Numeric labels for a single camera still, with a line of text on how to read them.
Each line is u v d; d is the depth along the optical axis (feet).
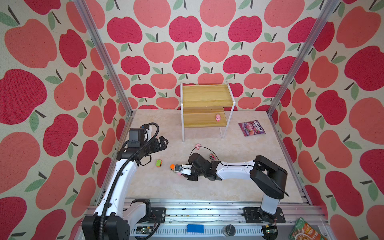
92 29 2.52
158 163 2.98
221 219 2.41
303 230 2.27
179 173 2.78
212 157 3.06
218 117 3.07
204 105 2.57
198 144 3.26
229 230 2.04
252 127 3.53
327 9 2.31
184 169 2.41
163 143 2.32
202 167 2.21
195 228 2.29
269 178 1.55
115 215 1.28
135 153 1.71
